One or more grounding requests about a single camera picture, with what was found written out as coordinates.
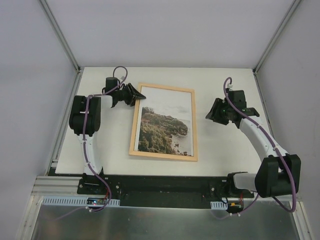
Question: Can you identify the landscape photo print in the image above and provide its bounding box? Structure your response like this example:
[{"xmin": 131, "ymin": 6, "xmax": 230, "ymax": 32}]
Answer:
[{"xmin": 134, "ymin": 86, "xmax": 195, "ymax": 158}]

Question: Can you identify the light wooden picture frame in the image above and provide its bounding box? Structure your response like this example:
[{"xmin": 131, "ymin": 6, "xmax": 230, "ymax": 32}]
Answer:
[{"xmin": 128, "ymin": 82, "xmax": 199, "ymax": 163}]

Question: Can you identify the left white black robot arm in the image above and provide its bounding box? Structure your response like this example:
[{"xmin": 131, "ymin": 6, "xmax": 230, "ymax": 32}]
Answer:
[{"xmin": 68, "ymin": 76, "xmax": 146, "ymax": 195}]

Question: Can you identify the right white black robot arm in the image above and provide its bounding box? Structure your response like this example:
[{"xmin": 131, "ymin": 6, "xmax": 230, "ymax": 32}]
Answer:
[{"xmin": 206, "ymin": 89, "xmax": 301, "ymax": 198}]

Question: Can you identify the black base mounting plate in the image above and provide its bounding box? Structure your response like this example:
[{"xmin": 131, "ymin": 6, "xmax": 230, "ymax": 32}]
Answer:
[{"xmin": 77, "ymin": 174, "xmax": 254, "ymax": 209}]

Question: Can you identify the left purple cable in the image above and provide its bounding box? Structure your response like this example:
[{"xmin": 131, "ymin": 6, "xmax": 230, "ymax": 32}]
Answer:
[{"xmin": 41, "ymin": 66, "xmax": 130, "ymax": 221}]

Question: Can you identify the purple cable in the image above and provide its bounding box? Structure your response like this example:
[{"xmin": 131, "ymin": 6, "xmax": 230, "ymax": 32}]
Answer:
[
  {"xmin": 211, "ymin": 76, "xmax": 300, "ymax": 220},
  {"xmin": 41, "ymin": 66, "xmax": 130, "ymax": 221}
]

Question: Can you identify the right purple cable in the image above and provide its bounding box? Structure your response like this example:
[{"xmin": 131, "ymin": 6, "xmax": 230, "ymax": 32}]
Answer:
[{"xmin": 211, "ymin": 76, "xmax": 300, "ymax": 220}]

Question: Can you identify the right white cable duct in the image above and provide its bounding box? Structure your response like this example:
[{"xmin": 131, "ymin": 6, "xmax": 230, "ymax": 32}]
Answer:
[{"xmin": 210, "ymin": 201, "xmax": 228, "ymax": 211}]

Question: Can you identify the white cable duct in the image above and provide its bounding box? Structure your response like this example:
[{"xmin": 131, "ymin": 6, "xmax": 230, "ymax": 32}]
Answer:
[
  {"xmin": 42, "ymin": 196, "xmax": 120, "ymax": 208},
  {"xmin": 210, "ymin": 201, "xmax": 228, "ymax": 211}
]

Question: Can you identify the left aluminium corner post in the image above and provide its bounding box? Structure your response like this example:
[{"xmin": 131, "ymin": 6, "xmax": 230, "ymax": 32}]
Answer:
[{"xmin": 38, "ymin": 0, "xmax": 81, "ymax": 73}]

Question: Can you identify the aluminium corner post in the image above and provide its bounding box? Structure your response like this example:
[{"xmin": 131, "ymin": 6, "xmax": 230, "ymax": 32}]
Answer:
[
  {"xmin": 38, "ymin": 0, "xmax": 81, "ymax": 73},
  {"xmin": 252, "ymin": 0, "xmax": 303, "ymax": 75}
]

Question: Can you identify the aluminium front rail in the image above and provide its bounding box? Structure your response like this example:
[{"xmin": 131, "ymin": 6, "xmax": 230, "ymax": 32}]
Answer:
[{"xmin": 31, "ymin": 174, "xmax": 85, "ymax": 197}]

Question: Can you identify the right aluminium corner post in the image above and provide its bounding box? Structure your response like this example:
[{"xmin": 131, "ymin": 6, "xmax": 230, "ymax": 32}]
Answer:
[{"xmin": 252, "ymin": 0, "xmax": 303, "ymax": 75}]

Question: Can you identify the left white cable duct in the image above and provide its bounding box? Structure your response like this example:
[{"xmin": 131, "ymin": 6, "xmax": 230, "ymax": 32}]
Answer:
[{"xmin": 42, "ymin": 196, "xmax": 120, "ymax": 208}]

